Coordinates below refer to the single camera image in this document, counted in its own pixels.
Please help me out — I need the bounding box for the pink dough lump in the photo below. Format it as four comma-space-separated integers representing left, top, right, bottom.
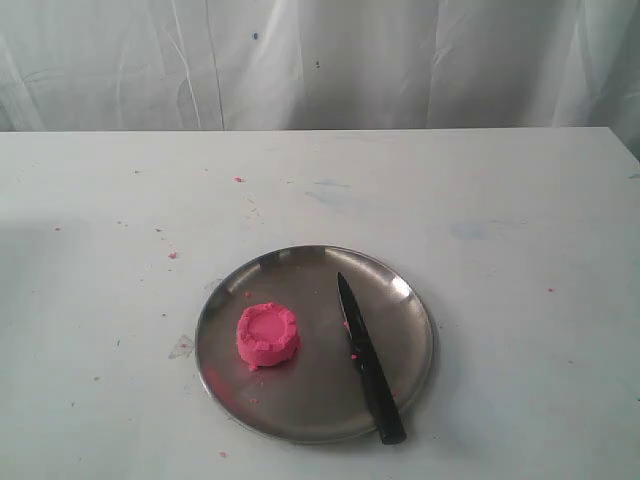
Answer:
236, 302, 300, 371

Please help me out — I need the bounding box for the white backdrop curtain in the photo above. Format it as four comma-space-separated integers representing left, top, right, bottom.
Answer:
1, 1, 639, 140

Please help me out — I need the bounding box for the round steel plate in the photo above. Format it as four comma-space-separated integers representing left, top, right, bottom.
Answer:
194, 245, 434, 444

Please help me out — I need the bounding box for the black knife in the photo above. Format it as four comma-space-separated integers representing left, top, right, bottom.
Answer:
337, 272, 407, 445

